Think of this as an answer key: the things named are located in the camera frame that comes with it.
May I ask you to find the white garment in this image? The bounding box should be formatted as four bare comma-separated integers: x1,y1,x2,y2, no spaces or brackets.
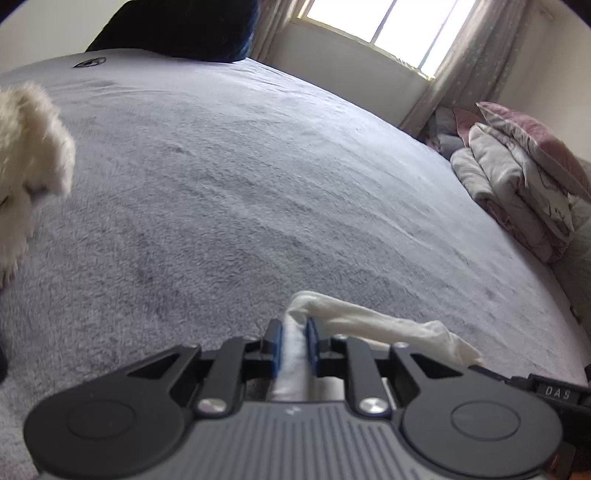
266,291,484,402

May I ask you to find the person in dark clothes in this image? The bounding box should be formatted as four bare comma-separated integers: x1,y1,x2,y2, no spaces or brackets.
87,0,259,63

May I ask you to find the grey bed blanket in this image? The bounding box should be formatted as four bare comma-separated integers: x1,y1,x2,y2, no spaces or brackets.
1,50,590,479

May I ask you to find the folded grey quilt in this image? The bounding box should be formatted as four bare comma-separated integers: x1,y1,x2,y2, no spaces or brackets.
451,122,575,263

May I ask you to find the pink grey pillow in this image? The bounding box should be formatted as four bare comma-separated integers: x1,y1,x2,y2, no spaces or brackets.
477,101,590,202

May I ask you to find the white plush toy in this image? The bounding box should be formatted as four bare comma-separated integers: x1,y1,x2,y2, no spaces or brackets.
1,83,76,285

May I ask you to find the light curtain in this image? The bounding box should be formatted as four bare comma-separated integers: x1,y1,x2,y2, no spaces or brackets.
400,0,534,137

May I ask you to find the window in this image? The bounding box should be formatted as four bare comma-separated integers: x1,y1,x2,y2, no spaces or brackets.
297,0,477,79

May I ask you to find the black round logo patch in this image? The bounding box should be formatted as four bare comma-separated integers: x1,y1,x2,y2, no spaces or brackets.
73,56,106,69

